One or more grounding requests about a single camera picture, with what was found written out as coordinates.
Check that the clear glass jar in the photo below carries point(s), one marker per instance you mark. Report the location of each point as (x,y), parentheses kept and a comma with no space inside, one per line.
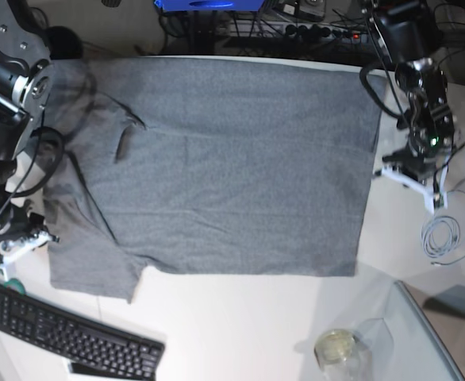
(341,355)

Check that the grey t-shirt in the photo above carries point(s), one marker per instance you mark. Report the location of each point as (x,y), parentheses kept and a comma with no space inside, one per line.
(199,166)

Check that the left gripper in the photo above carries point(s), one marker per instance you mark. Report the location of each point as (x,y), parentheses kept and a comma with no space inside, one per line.
(419,174)

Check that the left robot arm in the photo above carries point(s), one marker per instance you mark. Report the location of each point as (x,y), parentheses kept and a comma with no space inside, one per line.
(405,34)

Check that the clear plastic box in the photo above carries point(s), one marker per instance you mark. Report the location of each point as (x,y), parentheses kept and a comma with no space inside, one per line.
(413,335)

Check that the power strip with red light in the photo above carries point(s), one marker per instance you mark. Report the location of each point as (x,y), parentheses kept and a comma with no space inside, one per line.
(316,33)

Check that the black computer keyboard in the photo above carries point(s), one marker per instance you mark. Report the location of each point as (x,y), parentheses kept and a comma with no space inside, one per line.
(101,349)

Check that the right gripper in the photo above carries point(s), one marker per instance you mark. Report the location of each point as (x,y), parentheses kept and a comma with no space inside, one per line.
(22,230)

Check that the green tape roll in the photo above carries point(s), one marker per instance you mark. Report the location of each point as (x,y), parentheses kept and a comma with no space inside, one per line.
(15,285)

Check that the blue box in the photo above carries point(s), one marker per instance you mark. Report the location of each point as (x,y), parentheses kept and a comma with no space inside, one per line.
(205,5)

